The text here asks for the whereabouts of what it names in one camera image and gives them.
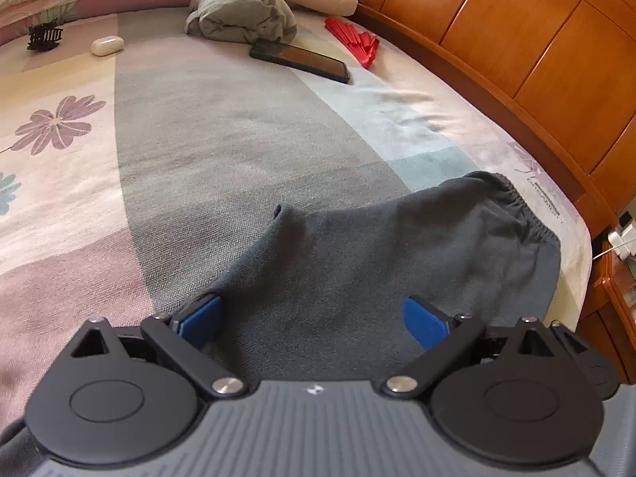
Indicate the white charger plug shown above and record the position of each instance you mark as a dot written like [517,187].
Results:
[625,241]

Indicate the black smartphone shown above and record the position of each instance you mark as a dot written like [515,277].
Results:
[303,59]

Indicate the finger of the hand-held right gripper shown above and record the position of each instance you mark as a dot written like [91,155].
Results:
[571,345]

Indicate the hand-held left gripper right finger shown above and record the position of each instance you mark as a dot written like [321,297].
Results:
[425,323]

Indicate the crumpled grey-green cloth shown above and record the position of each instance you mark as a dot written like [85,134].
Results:
[238,12]

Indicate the wooden headboard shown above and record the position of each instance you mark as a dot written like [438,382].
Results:
[521,59]

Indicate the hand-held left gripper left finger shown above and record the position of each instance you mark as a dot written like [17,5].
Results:
[201,320]

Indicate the wooden nightstand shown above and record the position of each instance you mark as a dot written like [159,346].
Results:
[616,298]

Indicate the black hair claw clip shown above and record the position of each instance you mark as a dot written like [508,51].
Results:
[44,36]

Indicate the white earbuds case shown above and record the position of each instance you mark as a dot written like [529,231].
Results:
[108,45]

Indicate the red folding fan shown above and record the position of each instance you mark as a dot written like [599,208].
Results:
[360,42]

